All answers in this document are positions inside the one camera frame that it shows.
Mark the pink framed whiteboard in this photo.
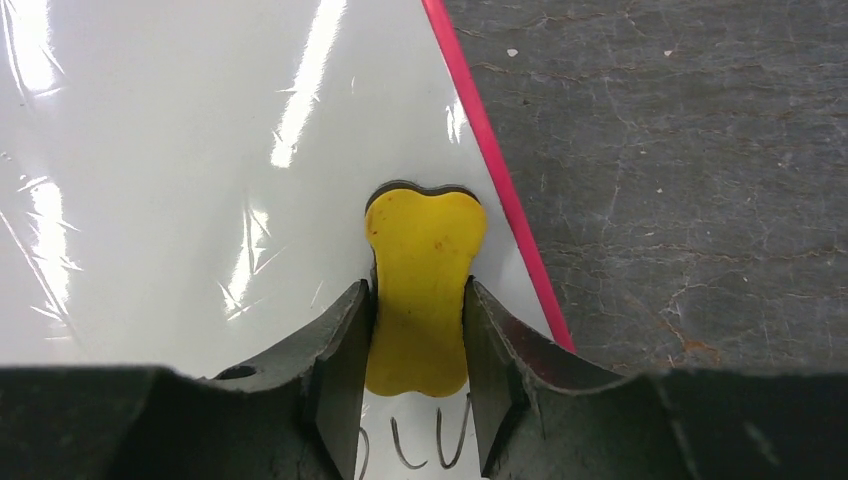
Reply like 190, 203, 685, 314
1, 1, 573, 479

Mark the yellow bone-shaped eraser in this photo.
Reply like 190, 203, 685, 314
364, 180, 487, 398

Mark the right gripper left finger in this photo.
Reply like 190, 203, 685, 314
198, 280, 375, 479

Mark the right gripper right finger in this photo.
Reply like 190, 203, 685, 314
462, 278, 622, 479

